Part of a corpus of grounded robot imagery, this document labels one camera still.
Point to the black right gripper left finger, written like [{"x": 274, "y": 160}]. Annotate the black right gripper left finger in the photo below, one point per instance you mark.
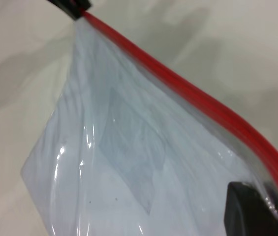
[{"x": 247, "y": 214}]

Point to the clear plastic zip bag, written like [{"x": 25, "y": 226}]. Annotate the clear plastic zip bag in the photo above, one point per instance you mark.
[{"x": 129, "y": 172}]

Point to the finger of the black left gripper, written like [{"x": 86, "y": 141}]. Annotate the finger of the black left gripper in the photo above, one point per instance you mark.
[
  {"x": 65, "y": 7},
  {"x": 84, "y": 3}
]

